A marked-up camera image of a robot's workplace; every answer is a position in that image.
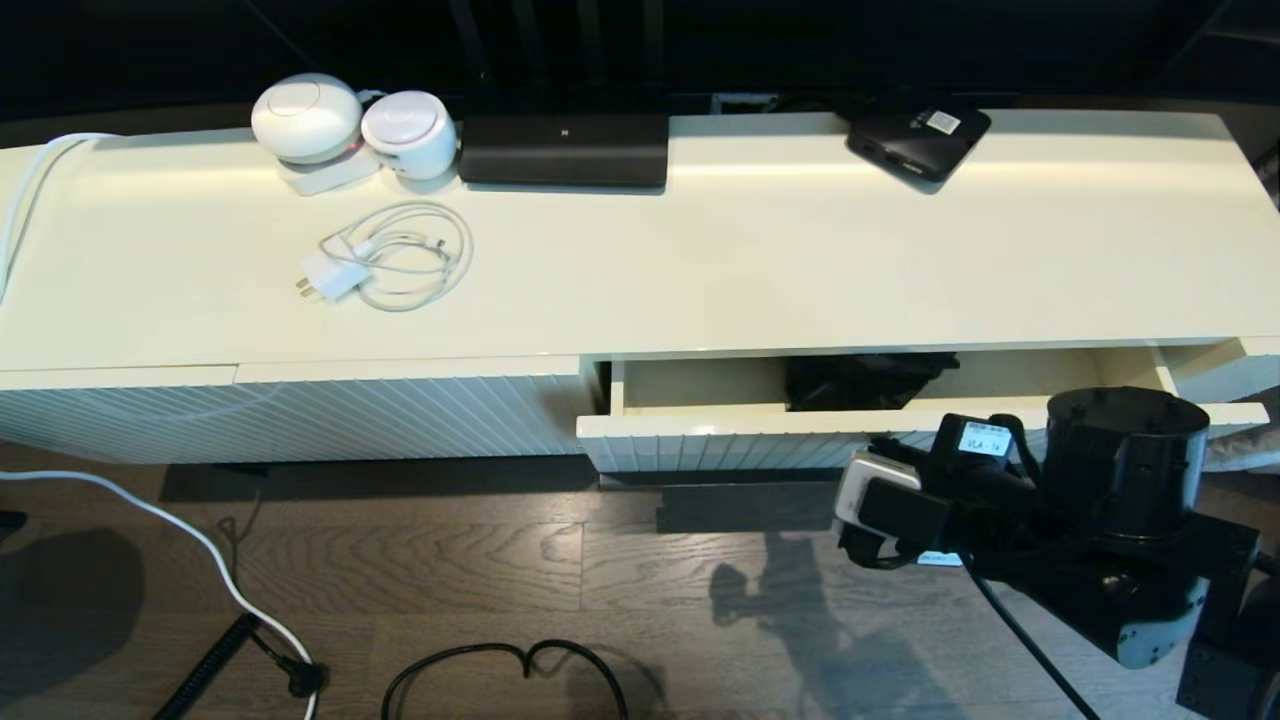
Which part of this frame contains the large white round device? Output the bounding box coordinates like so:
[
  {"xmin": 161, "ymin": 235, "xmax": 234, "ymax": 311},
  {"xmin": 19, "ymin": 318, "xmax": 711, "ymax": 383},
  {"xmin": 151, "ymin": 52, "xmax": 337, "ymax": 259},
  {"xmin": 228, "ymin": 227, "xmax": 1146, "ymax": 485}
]
[{"xmin": 251, "ymin": 73, "xmax": 365, "ymax": 166}]

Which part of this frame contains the white ribbed cabinet front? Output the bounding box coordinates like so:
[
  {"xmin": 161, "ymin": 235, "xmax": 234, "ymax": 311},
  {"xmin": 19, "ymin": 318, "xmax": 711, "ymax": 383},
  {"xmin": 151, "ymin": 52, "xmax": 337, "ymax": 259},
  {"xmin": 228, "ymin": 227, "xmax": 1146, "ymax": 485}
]
[
  {"xmin": 238, "ymin": 357, "xmax": 601, "ymax": 461},
  {"xmin": 0, "ymin": 365, "xmax": 241, "ymax": 465}
]

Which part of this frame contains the small white round device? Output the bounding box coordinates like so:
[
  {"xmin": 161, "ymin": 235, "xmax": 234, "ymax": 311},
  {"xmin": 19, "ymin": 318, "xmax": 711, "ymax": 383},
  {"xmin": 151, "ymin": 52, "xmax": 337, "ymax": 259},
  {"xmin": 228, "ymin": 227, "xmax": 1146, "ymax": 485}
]
[{"xmin": 362, "ymin": 91, "xmax": 460, "ymax": 182}]

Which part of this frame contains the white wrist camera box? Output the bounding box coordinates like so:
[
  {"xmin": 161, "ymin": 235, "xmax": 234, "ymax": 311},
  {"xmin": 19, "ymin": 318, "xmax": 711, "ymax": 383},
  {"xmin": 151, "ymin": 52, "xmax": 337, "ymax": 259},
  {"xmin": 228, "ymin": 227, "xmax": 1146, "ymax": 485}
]
[{"xmin": 833, "ymin": 450, "xmax": 951, "ymax": 561}]

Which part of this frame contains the black router box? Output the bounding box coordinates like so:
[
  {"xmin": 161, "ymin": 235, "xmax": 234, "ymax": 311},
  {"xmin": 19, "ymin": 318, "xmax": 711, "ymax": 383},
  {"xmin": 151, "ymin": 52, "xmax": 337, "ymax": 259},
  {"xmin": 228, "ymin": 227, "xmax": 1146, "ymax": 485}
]
[{"xmin": 460, "ymin": 112, "xmax": 671, "ymax": 190}]

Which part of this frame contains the white charger plug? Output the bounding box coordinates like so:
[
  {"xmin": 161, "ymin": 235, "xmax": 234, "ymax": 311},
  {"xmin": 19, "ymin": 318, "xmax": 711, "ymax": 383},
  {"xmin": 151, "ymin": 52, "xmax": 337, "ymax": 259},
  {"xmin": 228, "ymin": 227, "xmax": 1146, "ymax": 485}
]
[{"xmin": 296, "ymin": 249, "xmax": 376, "ymax": 302}]

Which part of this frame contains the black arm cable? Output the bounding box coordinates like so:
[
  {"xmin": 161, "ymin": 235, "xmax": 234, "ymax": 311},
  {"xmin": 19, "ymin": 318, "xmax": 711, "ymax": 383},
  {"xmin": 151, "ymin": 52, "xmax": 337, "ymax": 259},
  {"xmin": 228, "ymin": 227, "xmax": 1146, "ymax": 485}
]
[{"xmin": 965, "ymin": 560, "xmax": 1101, "ymax": 720}]

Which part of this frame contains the white flat device base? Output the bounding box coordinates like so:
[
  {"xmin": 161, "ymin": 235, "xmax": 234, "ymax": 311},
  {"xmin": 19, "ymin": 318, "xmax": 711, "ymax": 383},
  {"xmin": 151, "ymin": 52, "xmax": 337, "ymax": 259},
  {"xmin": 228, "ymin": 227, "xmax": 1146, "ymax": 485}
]
[{"xmin": 279, "ymin": 149, "xmax": 383, "ymax": 197}]

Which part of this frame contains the black cable loop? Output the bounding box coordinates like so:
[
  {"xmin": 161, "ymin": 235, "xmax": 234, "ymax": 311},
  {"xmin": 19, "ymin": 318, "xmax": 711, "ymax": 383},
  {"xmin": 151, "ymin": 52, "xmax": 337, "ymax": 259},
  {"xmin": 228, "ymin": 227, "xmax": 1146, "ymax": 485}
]
[{"xmin": 382, "ymin": 640, "xmax": 629, "ymax": 720}]

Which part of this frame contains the black coiled cable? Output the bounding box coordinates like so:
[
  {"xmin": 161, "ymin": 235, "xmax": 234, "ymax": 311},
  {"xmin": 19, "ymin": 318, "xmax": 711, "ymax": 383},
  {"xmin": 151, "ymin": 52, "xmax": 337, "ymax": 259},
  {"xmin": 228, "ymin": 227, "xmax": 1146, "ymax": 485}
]
[{"xmin": 153, "ymin": 612, "xmax": 331, "ymax": 720}]

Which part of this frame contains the black folding umbrella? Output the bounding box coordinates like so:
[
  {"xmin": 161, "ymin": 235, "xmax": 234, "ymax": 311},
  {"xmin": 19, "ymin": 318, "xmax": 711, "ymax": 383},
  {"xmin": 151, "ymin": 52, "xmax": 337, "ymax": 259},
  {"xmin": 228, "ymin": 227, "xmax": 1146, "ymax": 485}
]
[{"xmin": 785, "ymin": 352, "xmax": 961, "ymax": 413}]

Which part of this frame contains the grey fabric cushion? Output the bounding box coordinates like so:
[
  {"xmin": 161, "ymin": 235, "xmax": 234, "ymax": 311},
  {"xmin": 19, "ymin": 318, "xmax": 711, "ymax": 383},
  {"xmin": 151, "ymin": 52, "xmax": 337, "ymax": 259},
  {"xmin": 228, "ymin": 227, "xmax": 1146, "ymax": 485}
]
[{"xmin": 1200, "ymin": 430, "xmax": 1280, "ymax": 473}]

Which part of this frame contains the thick white cable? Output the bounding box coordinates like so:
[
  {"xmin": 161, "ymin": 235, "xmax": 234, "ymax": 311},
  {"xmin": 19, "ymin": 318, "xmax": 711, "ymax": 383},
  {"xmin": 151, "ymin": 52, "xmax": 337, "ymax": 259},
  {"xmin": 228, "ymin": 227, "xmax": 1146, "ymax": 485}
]
[
  {"xmin": 0, "ymin": 468, "xmax": 321, "ymax": 720},
  {"xmin": 0, "ymin": 131, "xmax": 123, "ymax": 306}
]

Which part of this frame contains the white ribbed drawer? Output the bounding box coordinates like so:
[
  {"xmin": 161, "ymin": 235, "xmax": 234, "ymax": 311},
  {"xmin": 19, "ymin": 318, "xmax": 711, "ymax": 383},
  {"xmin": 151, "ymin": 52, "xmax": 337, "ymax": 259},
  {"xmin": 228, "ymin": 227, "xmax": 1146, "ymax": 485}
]
[{"xmin": 575, "ymin": 345, "xmax": 1271, "ymax": 474}]

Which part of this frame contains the white coiled charging cable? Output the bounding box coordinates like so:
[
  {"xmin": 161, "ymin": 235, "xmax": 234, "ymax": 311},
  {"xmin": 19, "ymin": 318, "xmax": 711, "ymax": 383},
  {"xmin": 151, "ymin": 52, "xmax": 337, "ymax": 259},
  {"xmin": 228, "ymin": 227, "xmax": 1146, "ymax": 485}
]
[{"xmin": 322, "ymin": 201, "xmax": 475, "ymax": 313}]

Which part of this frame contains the black set-top box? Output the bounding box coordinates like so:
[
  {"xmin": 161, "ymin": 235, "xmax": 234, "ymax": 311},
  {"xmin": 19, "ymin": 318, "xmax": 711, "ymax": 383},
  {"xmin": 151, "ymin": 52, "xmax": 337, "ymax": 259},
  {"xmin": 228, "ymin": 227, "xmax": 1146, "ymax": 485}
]
[{"xmin": 846, "ymin": 107, "xmax": 993, "ymax": 184}]

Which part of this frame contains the white ribbed TV cabinet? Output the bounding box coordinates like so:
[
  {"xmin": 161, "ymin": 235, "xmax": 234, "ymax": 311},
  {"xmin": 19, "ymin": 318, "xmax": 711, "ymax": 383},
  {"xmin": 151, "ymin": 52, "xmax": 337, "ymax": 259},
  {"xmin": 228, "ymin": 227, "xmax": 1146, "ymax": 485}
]
[{"xmin": 0, "ymin": 108, "xmax": 1280, "ymax": 466}]

